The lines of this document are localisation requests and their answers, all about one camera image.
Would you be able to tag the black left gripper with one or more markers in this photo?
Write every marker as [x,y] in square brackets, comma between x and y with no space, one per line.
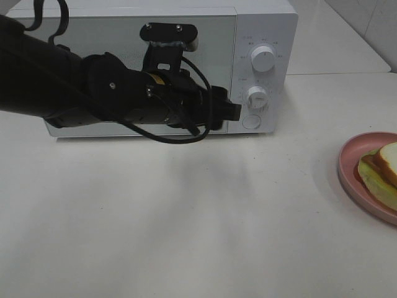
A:
[186,91]

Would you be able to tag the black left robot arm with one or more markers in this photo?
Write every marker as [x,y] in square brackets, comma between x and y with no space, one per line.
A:
[49,81]

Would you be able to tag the white timer knob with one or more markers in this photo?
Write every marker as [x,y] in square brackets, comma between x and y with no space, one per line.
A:
[257,97]

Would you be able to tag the white upper power knob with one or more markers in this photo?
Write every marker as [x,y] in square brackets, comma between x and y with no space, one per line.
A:
[263,58]

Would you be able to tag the pink round plate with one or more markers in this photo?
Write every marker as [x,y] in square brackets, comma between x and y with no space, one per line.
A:
[347,164]

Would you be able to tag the round door release button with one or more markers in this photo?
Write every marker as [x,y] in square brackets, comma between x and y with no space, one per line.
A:
[251,122]

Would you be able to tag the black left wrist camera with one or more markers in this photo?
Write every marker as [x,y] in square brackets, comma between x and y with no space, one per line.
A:
[157,34]

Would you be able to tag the white microwave door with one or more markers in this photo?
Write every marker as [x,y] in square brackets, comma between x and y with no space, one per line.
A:
[53,27]

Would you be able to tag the sandwich with lettuce and tomato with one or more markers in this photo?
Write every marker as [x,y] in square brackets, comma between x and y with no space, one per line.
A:
[377,170]

